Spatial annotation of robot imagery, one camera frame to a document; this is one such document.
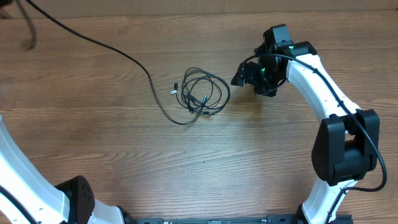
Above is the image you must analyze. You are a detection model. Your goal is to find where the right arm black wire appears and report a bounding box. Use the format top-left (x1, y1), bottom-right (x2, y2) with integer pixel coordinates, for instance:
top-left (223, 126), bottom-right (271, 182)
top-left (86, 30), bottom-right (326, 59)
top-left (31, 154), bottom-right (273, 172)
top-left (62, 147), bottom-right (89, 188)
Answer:
top-left (242, 53), bottom-right (388, 224)

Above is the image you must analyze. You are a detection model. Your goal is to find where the black USB cable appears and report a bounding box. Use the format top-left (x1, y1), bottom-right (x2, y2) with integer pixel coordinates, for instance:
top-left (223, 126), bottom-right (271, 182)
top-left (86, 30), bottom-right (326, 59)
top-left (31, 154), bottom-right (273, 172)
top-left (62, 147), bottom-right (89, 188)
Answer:
top-left (174, 67), bottom-right (231, 116)
top-left (15, 0), bottom-right (203, 126)
top-left (170, 70), bottom-right (223, 114)

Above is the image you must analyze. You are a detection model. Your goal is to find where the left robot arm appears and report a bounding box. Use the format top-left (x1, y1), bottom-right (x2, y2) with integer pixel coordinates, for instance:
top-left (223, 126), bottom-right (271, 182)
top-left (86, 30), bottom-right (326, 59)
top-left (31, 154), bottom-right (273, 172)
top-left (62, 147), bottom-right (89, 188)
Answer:
top-left (1, 119), bottom-right (137, 224)

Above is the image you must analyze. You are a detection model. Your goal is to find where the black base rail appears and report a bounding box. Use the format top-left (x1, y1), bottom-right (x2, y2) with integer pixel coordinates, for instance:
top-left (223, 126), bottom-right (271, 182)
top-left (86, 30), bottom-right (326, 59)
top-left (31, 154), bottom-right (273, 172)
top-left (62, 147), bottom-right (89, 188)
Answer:
top-left (124, 213), bottom-right (354, 224)

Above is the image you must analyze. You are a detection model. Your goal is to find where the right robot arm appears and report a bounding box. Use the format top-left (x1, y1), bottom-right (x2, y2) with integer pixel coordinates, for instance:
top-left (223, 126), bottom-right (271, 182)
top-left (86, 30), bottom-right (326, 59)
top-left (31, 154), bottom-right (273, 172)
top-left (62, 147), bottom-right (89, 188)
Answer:
top-left (231, 24), bottom-right (387, 223)

